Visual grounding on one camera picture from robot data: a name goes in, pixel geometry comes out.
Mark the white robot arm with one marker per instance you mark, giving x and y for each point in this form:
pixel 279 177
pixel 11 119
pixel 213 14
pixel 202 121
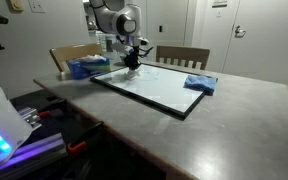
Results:
pixel 126 25

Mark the orange black clamp lower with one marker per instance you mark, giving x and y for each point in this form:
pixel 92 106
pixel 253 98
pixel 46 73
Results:
pixel 80 143

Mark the light wooden chair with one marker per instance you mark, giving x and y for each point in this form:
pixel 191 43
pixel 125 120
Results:
pixel 63 54

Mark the white wall switch plate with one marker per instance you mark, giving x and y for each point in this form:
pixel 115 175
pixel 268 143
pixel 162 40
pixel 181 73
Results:
pixel 36 6

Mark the white door with handle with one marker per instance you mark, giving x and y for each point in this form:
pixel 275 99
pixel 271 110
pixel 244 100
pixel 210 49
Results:
pixel 258 46

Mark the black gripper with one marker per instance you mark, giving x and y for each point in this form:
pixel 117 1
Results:
pixel 132 57

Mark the next tissue in box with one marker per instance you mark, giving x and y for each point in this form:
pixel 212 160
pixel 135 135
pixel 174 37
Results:
pixel 92 58

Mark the black framed white board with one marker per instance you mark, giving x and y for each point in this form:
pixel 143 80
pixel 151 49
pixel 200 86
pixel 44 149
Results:
pixel 158 87

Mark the orange black clamp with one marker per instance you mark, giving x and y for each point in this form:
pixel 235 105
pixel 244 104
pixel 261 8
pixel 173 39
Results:
pixel 80 143
pixel 54 109

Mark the blue folded cloth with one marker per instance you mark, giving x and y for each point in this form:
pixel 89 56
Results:
pixel 201 83

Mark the white tissue wipe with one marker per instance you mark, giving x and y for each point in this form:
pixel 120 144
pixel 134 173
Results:
pixel 131 74

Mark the aluminium rail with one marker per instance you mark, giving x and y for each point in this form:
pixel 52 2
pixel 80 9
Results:
pixel 32 156

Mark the dark wooden chair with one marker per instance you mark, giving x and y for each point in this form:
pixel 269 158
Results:
pixel 187 56

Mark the green bowl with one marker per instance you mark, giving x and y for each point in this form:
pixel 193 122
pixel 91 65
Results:
pixel 122 57

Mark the beige thermostat dial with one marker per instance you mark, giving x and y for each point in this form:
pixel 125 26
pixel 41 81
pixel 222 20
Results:
pixel 16 5

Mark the blue tissue box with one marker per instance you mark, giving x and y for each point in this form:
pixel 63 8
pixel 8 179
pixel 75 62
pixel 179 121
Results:
pixel 82 70

